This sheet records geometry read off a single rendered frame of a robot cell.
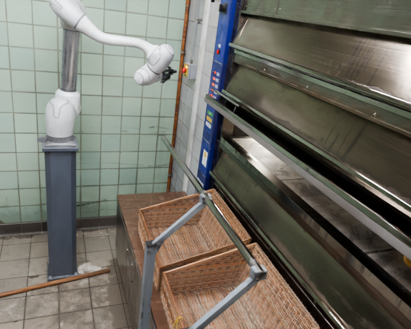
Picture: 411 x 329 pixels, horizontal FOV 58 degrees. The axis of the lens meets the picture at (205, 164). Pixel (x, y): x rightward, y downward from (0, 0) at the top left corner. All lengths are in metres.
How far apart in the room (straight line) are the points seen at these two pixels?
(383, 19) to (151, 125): 2.15
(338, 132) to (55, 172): 1.71
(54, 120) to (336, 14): 1.63
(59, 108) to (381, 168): 1.78
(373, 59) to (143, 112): 2.08
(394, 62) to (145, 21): 2.03
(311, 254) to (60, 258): 1.80
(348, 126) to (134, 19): 1.93
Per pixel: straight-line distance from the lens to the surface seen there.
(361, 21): 1.43
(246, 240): 1.94
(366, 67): 1.35
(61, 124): 2.38
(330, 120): 1.48
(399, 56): 1.30
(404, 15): 1.31
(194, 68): 2.71
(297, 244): 1.67
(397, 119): 1.25
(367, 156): 1.32
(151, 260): 1.65
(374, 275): 1.36
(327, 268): 1.55
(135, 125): 3.08
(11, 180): 3.22
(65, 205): 2.60
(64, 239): 2.74
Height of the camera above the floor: 1.90
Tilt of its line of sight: 23 degrees down
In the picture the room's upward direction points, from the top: 8 degrees clockwise
